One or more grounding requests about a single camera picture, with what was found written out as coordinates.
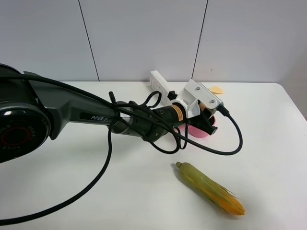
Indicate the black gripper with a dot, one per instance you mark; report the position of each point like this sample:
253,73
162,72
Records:
175,116

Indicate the pink toy saucepan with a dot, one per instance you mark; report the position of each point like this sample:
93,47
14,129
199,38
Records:
195,132

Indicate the white cardboard box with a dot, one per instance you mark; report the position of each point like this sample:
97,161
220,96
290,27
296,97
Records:
158,83

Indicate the orange handled beige spatula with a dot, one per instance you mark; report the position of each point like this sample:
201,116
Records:
216,90

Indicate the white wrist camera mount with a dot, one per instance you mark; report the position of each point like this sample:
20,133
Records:
194,93

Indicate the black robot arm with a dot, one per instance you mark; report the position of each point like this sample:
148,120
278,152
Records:
32,111

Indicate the tan potato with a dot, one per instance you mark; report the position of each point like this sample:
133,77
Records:
202,105

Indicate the corn cob with husk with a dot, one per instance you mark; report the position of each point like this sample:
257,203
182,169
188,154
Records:
209,189

